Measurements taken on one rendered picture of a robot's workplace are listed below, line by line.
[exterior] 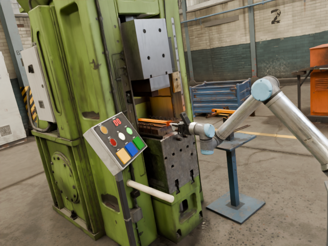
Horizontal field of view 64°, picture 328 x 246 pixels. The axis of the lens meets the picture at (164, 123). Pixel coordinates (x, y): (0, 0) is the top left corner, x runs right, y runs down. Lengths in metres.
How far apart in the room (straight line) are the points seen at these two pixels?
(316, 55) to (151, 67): 3.64
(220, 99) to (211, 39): 5.14
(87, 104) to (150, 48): 0.68
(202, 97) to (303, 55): 4.31
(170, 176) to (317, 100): 3.65
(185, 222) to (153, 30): 1.56
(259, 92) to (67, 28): 1.44
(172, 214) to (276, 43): 8.00
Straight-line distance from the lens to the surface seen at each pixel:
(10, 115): 6.91
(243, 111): 1.77
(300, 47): 9.35
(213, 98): 5.84
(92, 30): 1.84
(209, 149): 1.83
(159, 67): 1.97
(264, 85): 1.52
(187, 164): 2.19
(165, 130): 2.02
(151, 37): 1.94
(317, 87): 5.16
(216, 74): 10.63
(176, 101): 2.30
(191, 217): 2.41
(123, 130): 1.61
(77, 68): 2.16
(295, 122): 1.53
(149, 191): 1.86
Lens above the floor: 1.51
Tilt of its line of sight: 15 degrees down
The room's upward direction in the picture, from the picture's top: 9 degrees counter-clockwise
